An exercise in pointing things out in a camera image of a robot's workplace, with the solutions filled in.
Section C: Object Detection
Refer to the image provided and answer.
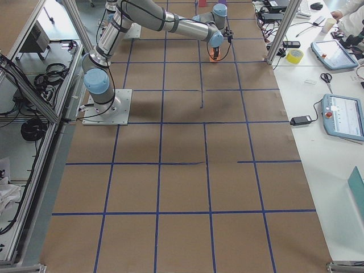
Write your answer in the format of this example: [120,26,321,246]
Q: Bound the grey control box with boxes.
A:
[19,20,50,60]

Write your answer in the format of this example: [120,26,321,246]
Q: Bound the person hand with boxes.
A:
[331,10,343,20]

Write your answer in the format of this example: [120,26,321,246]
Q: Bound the aluminium frame post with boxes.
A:
[266,0,301,65]

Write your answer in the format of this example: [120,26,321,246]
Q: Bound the far teach pendant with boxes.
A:
[311,40,358,70]

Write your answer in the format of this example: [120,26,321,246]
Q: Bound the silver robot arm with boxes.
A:
[82,1,233,125]

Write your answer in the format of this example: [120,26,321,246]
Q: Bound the black remote handset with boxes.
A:
[282,41,301,48]

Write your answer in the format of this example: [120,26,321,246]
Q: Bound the paper cup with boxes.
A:
[321,18,336,34]

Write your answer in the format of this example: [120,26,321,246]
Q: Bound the teal folder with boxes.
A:
[348,166,364,215]

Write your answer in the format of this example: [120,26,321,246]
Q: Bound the black scissors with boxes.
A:
[320,73,333,94]

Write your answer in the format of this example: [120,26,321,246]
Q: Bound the yellow tape roll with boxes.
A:
[287,49,304,64]

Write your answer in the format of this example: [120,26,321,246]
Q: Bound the orange foam cube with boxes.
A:
[209,47,221,63]

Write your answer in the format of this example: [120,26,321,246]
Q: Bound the teach pendant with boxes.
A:
[311,40,358,70]
[321,94,363,141]

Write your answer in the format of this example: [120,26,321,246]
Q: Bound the red foam cube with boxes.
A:
[198,0,207,7]

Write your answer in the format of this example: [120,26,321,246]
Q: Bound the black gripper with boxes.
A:
[210,47,220,60]

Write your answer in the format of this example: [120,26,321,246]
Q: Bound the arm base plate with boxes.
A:
[124,23,142,39]
[82,89,133,126]

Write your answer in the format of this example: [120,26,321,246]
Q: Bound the black power adapter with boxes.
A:
[289,115,312,126]

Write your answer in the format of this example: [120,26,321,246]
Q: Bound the near teach pendant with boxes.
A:
[321,94,363,141]

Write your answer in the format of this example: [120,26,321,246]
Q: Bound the coiled black cable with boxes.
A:
[20,118,46,142]

